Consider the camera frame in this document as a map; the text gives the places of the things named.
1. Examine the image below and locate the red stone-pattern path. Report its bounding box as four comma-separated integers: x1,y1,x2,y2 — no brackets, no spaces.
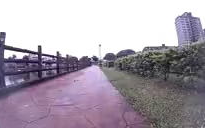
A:
0,64,152,128

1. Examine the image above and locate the low building with dark roof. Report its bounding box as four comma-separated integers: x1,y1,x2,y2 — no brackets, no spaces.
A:
141,43,178,53

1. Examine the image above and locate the green hedge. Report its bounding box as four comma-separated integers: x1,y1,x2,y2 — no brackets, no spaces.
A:
115,39,205,84

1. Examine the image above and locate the tall grey tower building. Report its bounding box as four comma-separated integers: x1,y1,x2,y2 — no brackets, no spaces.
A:
174,11,204,47

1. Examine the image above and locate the row of distant trees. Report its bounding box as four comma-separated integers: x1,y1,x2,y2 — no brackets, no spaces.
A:
79,48,137,64

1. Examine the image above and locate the water behind fence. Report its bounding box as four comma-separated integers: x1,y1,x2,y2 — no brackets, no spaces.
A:
0,68,58,91

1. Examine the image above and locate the lamp post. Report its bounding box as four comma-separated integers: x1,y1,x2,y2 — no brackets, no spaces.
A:
98,43,102,66

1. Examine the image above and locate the grass strip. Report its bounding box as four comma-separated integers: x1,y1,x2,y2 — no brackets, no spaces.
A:
100,66,205,128

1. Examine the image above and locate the dark wooden rail fence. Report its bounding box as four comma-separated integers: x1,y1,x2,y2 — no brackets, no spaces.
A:
0,31,92,98

